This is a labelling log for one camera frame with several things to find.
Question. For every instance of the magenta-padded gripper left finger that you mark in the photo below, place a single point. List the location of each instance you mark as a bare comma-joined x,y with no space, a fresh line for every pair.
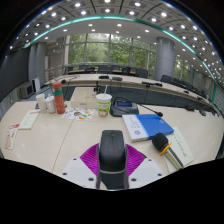
83,166

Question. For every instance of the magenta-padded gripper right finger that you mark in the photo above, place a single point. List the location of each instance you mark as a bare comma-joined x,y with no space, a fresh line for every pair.
141,166

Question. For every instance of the black computer mouse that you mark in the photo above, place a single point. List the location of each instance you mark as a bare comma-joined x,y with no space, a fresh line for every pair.
112,156

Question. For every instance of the black handheld microphone orange band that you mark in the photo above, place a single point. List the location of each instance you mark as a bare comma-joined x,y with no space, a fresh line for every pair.
160,141

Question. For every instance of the blue and white book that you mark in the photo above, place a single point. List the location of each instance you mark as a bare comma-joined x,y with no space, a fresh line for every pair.
150,125

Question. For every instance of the colourful printed leaflet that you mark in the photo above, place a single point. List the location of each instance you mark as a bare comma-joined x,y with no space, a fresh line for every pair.
78,114

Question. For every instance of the grey conference microphone unit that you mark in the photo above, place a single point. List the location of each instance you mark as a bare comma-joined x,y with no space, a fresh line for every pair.
123,108

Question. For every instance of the paper cup with straw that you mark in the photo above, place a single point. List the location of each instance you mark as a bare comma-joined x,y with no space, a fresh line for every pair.
103,105

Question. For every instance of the white cardboard box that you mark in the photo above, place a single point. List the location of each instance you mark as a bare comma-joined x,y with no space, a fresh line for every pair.
83,98

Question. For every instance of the white lidded cup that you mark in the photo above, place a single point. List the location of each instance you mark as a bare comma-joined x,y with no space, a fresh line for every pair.
50,105

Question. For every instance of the white booklet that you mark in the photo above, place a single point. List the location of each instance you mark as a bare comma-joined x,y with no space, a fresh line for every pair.
29,119

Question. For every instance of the red bottle with green band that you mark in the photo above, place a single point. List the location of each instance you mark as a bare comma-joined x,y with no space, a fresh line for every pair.
59,98

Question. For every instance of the white jug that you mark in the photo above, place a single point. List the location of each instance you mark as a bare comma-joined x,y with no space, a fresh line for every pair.
41,103

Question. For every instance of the group of dark office chairs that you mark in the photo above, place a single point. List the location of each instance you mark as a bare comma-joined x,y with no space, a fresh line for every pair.
141,72

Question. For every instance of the white floor appliance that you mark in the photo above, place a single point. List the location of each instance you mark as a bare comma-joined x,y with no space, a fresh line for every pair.
36,85

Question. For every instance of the group of ceiling lights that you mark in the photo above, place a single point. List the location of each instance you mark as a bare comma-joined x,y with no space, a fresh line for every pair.
77,5

